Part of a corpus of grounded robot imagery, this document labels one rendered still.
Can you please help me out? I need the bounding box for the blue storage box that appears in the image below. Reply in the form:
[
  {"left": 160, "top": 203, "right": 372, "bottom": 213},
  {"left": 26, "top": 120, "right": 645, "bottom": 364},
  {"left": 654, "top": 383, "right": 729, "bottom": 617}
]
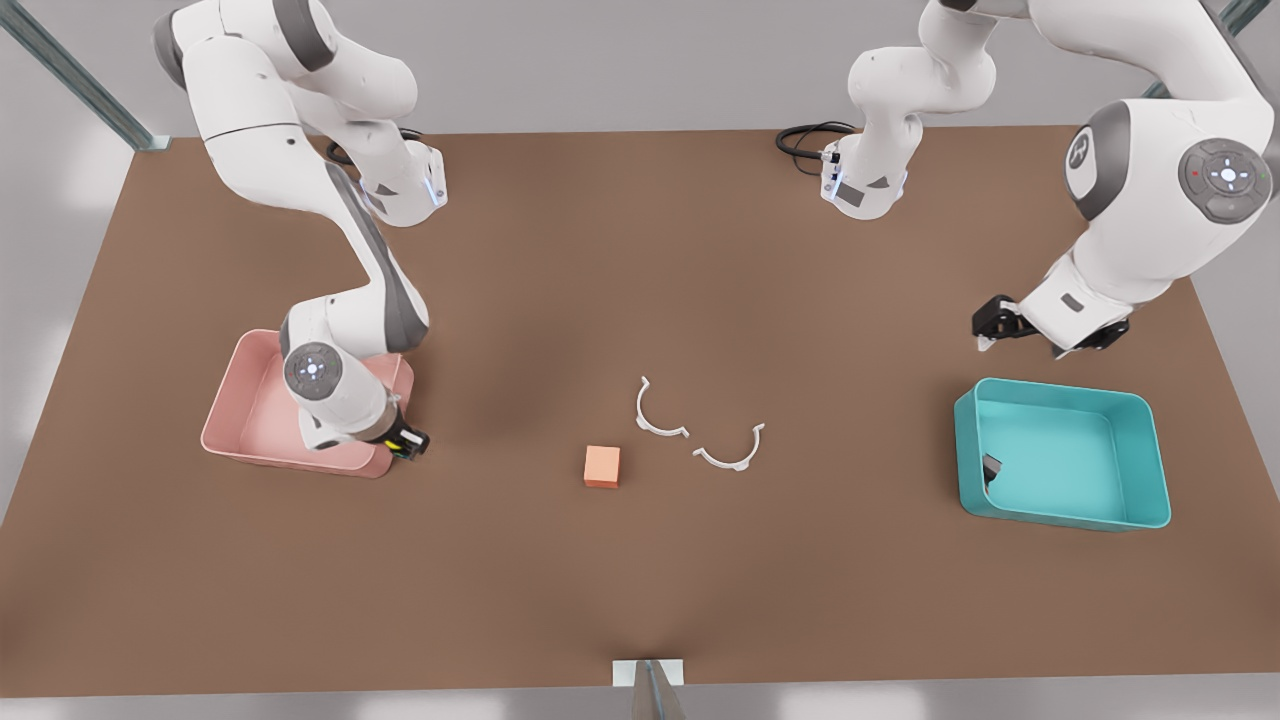
[{"left": 953, "top": 377, "right": 1172, "bottom": 531}]

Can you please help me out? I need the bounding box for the pink storage box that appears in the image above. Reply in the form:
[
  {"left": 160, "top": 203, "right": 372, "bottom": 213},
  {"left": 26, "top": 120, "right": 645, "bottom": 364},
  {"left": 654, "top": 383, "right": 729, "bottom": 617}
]
[{"left": 201, "top": 329, "right": 415, "bottom": 479}]

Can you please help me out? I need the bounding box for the white curved plastic clip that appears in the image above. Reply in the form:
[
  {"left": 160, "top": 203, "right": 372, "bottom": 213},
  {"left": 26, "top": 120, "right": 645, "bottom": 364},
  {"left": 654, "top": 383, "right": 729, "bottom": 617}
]
[
  {"left": 635, "top": 376, "right": 691, "bottom": 440},
  {"left": 692, "top": 422, "right": 767, "bottom": 473}
]

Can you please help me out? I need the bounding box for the black cable loop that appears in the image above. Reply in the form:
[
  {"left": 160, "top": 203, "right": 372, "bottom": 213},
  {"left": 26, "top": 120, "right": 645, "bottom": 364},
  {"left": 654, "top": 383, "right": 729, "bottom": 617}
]
[{"left": 775, "top": 121, "right": 861, "bottom": 180}]

